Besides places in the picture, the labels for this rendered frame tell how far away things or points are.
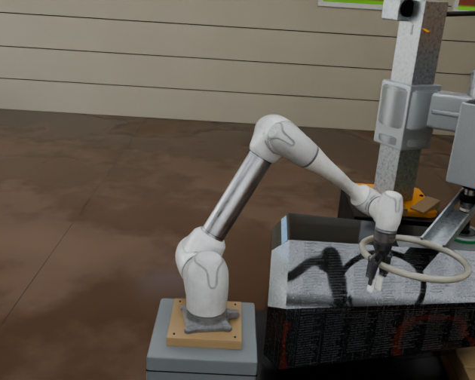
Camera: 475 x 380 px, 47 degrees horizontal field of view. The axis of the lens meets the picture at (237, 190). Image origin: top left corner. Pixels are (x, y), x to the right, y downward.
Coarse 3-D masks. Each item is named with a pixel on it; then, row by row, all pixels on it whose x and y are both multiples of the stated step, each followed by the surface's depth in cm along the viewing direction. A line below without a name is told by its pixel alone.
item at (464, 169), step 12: (468, 108) 267; (468, 120) 269; (456, 132) 274; (468, 132) 270; (456, 144) 275; (468, 144) 271; (456, 156) 276; (468, 156) 273; (456, 168) 278; (468, 168) 274; (456, 180) 279; (468, 180) 275
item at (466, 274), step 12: (372, 240) 259; (396, 240) 266; (408, 240) 265; (420, 240) 264; (360, 252) 242; (444, 252) 256; (384, 264) 228; (468, 264) 239; (408, 276) 222; (420, 276) 221; (432, 276) 221; (444, 276) 223; (456, 276) 224; (468, 276) 230
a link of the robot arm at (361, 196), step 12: (324, 156) 204; (312, 168) 203; (324, 168) 204; (336, 168) 208; (336, 180) 210; (348, 180) 220; (348, 192) 230; (360, 192) 231; (372, 192) 232; (360, 204) 232
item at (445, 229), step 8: (456, 200) 288; (448, 208) 281; (472, 208) 277; (440, 216) 275; (448, 216) 281; (456, 216) 280; (464, 216) 272; (472, 216) 279; (432, 224) 270; (440, 224) 276; (448, 224) 276; (456, 224) 275; (464, 224) 272; (424, 232) 265; (432, 232) 271; (440, 232) 271; (448, 232) 270; (456, 232) 264; (432, 240) 267; (440, 240) 266; (448, 240) 259
